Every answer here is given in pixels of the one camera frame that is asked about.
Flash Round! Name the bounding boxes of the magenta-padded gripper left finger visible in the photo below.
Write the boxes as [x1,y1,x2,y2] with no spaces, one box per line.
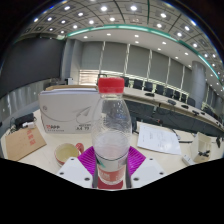
[55,145,100,189]

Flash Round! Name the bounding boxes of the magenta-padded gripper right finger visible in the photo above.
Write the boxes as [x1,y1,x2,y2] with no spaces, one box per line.
[124,145,168,189]

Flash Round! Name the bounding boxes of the clear red-capped water bottle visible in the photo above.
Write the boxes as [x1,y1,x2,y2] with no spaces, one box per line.
[91,77,134,186]

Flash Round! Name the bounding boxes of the red and cream mug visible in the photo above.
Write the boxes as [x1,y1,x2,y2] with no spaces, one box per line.
[54,142,85,167]

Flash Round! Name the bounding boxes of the white printed paper sheet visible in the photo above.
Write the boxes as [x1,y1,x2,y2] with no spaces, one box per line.
[136,121,183,156]

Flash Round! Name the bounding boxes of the white power strip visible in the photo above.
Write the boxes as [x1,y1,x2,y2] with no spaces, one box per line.
[181,153,196,167]

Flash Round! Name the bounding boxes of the white paper carton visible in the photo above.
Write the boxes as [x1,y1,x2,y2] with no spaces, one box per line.
[38,84,101,135]

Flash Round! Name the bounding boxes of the brown paper envelope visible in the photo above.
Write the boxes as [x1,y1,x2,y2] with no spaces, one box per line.
[4,125,48,163]

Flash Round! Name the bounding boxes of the small open white box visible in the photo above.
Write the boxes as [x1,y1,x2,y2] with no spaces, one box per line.
[189,131,213,164]

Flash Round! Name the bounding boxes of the long curved conference desk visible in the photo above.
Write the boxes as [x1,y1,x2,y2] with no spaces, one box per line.
[121,86,224,138]

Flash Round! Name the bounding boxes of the white power adapter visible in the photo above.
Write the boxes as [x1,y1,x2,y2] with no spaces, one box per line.
[21,121,36,130]

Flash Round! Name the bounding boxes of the black flat device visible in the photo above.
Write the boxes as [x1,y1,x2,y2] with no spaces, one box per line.
[14,112,36,130]

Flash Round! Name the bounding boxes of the row of black office chairs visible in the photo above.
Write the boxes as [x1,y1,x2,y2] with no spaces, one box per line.
[121,75,198,108]

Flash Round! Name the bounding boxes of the ceiling lights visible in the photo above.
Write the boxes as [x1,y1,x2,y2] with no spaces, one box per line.
[31,1,224,78]

